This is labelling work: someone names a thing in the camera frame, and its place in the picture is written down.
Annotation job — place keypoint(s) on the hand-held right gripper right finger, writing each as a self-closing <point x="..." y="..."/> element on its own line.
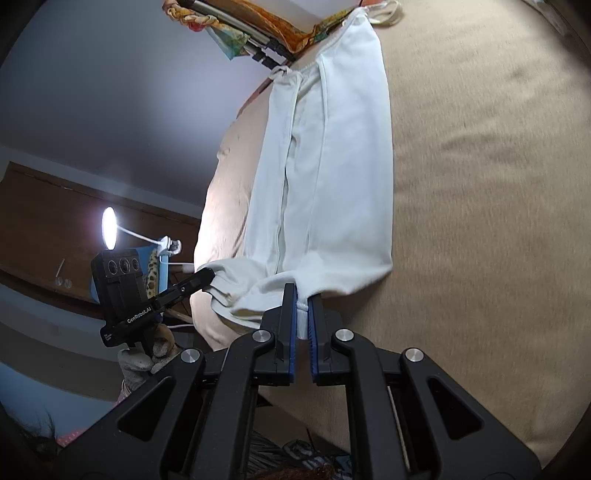
<point x="313" y="337"/>

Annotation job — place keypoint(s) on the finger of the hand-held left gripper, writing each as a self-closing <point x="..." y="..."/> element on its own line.
<point x="187" y="286"/>

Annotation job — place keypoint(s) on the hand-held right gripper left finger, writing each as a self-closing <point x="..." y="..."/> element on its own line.
<point x="293" y="337"/>

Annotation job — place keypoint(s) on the white pants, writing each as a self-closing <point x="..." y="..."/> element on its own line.
<point x="332" y="184"/>

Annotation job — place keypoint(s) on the person's left hand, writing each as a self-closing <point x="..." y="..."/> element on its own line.
<point x="159" y="349"/>

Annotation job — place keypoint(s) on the blue board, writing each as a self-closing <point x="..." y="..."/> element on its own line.
<point x="161" y="265"/>

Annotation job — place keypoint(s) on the leopard print cloth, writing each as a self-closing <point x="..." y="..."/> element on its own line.
<point x="151" y="278"/>

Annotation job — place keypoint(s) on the white desk lamp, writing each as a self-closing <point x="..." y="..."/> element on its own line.
<point x="109" y="228"/>

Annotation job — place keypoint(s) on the brown wooden cabinet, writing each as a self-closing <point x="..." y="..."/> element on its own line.
<point x="46" y="221"/>

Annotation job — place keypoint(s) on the dark patterned cloth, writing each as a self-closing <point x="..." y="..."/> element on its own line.
<point x="295" y="454"/>

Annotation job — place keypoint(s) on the beige blanket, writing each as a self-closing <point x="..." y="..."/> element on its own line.
<point x="485" y="230"/>

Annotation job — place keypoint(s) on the metal poles with black ends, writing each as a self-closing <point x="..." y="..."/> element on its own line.
<point x="258" y="48"/>

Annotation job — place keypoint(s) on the colourful patterned cloth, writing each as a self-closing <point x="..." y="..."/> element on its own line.
<point x="277" y="18"/>

